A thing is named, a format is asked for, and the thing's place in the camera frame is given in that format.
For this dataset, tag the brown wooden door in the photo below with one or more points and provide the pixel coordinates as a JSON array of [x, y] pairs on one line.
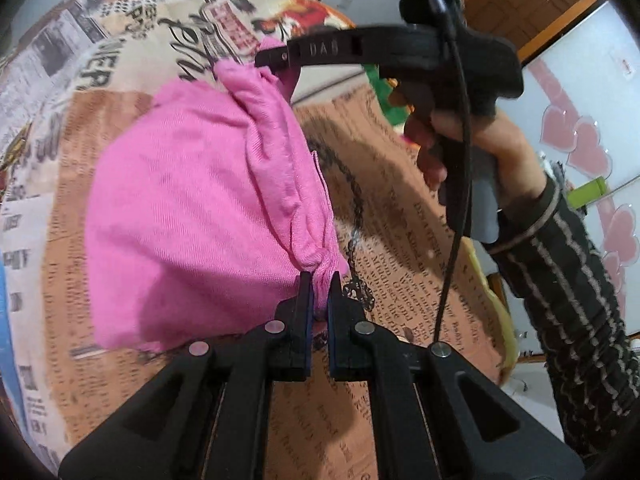
[[540, 0]]

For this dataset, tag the pink heart wall decoration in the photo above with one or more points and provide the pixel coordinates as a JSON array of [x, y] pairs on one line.
[[585, 145]]

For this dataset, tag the yellow cloth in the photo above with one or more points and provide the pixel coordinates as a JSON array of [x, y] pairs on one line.
[[500, 310]]

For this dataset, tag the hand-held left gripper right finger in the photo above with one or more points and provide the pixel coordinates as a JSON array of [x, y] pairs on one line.
[[342, 340]]

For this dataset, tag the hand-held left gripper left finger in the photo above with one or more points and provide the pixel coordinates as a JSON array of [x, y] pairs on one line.
[[300, 340]]

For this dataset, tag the printed newspaper pattern blanket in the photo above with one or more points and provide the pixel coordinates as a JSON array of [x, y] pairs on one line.
[[400, 240]]

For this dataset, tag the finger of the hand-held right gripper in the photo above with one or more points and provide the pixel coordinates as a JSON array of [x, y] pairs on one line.
[[325, 50]]

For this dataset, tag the person's right forearm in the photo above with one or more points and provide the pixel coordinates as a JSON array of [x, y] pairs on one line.
[[575, 300]]

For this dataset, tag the person's right hand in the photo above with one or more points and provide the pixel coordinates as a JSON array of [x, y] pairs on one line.
[[510, 155]]

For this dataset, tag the green container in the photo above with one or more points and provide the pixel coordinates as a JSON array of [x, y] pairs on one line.
[[587, 192]]

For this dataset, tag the pink knit top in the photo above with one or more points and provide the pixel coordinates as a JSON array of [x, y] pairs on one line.
[[200, 200]]

